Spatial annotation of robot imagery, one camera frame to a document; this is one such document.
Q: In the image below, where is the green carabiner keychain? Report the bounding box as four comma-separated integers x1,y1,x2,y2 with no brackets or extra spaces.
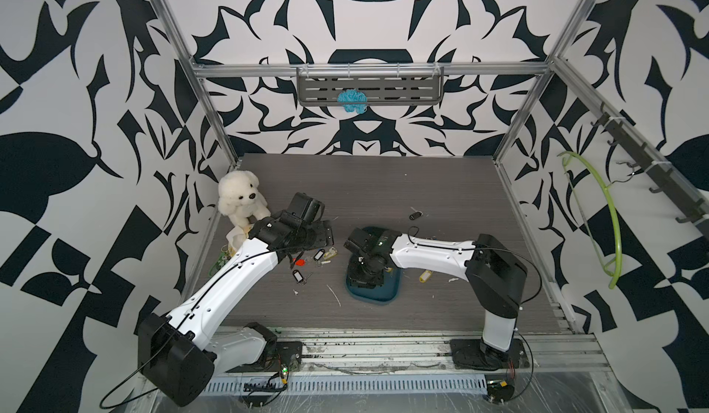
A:
209,252,231,277

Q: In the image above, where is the grey wall shelf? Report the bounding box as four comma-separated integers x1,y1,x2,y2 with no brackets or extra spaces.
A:
295,66,444,106

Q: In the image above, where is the yellow white tag key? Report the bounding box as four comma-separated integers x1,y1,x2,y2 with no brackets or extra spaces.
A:
418,270,433,284

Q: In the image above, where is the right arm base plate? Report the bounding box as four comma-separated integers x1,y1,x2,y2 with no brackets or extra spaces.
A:
449,337,531,372

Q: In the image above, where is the teal scrunchie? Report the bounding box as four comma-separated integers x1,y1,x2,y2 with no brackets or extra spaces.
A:
337,89,369,115

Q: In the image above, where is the green hoop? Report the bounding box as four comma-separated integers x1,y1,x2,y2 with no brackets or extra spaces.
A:
559,151,624,290

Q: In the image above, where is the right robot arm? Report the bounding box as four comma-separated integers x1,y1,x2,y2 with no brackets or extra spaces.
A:
345,228,528,354

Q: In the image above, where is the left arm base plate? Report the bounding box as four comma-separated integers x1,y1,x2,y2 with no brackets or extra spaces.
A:
258,340,304,372

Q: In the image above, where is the teal plastic storage box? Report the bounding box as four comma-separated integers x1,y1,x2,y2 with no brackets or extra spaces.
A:
345,226,402,305

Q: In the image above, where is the tissue packet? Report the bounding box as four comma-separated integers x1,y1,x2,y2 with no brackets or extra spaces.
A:
226,226,247,257

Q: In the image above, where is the black hook rail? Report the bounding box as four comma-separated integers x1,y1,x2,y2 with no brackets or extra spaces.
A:
590,103,708,238

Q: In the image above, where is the white teddy bear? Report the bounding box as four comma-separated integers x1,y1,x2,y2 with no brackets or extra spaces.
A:
217,170,271,229

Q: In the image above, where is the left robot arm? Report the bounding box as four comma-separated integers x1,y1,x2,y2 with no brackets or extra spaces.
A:
138,192,334,407

